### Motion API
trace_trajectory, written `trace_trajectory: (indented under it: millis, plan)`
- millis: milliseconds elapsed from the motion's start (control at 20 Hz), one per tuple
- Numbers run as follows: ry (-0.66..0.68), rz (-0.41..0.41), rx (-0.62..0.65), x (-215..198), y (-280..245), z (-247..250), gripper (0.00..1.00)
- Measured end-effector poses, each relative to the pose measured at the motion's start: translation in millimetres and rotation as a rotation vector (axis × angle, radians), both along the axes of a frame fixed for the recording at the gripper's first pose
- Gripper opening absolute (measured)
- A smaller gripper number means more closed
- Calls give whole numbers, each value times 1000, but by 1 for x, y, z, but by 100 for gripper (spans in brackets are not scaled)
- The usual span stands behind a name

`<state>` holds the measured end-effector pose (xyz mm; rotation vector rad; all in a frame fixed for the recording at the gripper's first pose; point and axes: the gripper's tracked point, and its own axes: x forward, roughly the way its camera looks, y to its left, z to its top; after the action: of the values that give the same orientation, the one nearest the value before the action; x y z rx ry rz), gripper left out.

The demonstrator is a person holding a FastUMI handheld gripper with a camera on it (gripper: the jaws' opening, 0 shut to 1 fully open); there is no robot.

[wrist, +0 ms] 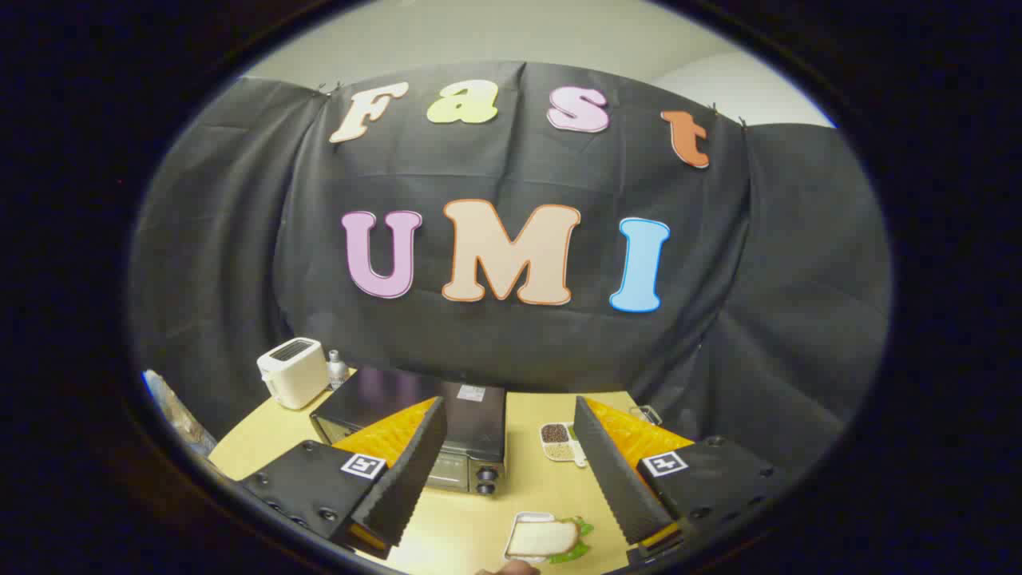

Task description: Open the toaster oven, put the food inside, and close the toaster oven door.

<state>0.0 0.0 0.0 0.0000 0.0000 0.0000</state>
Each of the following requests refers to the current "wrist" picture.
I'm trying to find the white divided seasoning dish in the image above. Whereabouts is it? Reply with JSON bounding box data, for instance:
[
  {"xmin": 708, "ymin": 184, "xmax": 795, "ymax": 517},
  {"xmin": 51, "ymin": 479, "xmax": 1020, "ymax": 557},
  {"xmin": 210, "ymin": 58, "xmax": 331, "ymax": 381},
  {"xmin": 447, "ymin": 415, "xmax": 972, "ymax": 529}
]
[{"xmin": 539, "ymin": 422, "xmax": 588, "ymax": 468}]

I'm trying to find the white bread lettuce sandwich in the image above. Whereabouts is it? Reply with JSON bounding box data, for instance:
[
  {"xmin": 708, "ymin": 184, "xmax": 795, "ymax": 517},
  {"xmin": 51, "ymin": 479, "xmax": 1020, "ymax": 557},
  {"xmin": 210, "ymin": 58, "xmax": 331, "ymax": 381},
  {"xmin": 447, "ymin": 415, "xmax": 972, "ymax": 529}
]
[{"xmin": 506, "ymin": 516, "xmax": 596, "ymax": 565}]

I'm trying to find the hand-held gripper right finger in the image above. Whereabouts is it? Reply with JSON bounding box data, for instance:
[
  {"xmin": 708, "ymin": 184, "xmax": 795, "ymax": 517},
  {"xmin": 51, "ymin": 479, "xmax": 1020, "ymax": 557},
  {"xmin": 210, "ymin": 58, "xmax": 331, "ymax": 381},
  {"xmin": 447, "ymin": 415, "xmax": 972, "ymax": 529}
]
[{"xmin": 573, "ymin": 395, "xmax": 791, "ymax": 569}]

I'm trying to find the black backdrop cloth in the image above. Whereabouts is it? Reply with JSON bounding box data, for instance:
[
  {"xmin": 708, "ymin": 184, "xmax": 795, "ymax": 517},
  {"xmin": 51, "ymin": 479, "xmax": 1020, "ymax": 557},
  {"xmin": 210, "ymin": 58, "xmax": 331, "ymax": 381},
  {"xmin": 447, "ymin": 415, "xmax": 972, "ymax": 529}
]
[{"xmin": 128, "ymin": 60, "xmax": 893, "ymax": 480}]

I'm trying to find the black toaster oven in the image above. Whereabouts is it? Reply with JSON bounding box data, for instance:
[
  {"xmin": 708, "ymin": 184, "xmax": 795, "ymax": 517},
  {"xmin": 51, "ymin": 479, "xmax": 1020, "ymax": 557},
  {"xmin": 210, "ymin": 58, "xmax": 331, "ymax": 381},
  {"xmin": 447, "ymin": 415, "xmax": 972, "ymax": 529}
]
[{"xmin": 309, "ymin": 366, "xmax": 509, "ymax": 498}]

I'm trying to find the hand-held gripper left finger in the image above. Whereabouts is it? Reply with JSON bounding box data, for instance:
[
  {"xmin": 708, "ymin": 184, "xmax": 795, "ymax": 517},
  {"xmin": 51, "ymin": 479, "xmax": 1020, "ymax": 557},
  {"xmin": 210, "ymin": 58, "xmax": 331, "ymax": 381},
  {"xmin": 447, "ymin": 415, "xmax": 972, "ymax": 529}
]
[{"xmin": 238, "ymin": 395, "xmax": 450, "ymax": 560}]

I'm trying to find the white rectangular dish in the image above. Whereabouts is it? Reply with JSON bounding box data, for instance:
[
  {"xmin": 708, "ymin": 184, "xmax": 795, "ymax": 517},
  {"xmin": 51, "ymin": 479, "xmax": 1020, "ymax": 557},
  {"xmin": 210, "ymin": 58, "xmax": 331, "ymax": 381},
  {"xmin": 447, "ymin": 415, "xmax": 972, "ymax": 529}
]
[{"xmin": 503, "ymin": 511, "xmax": 560, "ymax": 561}]

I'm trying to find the white pop-up toaster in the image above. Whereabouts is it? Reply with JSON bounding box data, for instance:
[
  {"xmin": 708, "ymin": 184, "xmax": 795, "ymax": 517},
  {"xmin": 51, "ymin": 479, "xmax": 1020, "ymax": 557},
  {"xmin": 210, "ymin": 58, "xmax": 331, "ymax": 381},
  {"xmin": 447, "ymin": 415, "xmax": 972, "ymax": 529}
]
[{"xmin": 256, "ymin": 337, "xmax": 330, "ymax": 411}]

